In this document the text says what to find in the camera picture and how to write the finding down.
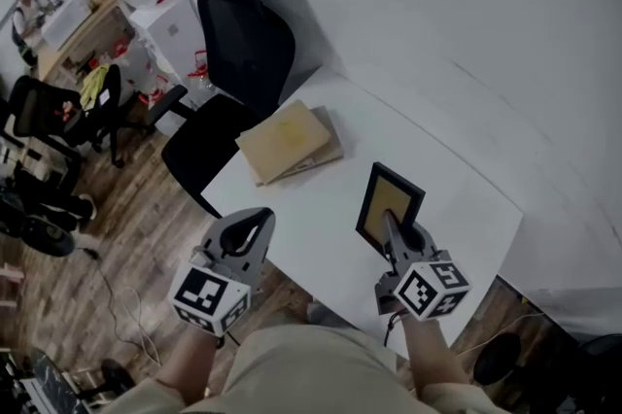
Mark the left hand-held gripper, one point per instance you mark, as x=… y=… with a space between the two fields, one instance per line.
x=209 y=295

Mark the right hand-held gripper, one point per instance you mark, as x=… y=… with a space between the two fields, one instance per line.
x=427 y=288

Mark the black framed picture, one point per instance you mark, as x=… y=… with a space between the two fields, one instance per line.
x=384 y=198

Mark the person's left forearm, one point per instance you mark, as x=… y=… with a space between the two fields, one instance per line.
x=192 y=363

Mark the person's right forearm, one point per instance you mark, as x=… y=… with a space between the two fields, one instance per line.
x=432 y=354

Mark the tan book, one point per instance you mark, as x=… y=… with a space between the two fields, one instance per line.
x=333 y=135

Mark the person's beige clothing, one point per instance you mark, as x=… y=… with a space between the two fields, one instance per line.
x=311 y=373

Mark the water jug with red cap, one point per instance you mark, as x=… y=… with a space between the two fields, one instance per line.
x=154 y=91
x=121 y=57
x=199 y=69

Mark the black round stool base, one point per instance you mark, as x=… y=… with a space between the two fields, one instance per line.
x=114 y=375

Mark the black high-back office chair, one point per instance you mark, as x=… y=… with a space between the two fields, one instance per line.
x=243 y=43

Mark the small black floor fan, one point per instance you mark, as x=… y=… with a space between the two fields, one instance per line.
x=44 y=232

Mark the yellow-green cloth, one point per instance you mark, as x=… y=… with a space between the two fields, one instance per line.
x=93 y=84

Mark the white water dispenser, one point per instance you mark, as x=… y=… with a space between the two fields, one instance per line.
x=175 y=33

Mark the black reclined office chair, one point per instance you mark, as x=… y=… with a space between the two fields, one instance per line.
x=44 y=111

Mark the light wood table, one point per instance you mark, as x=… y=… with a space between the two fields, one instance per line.
x=10 y=276

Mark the black marble round table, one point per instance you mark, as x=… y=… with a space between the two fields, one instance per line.
x=53 y=385

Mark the wooden table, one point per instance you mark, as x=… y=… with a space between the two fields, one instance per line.
x=82 y=38

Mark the white box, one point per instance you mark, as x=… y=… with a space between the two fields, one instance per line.
x=65 y=21

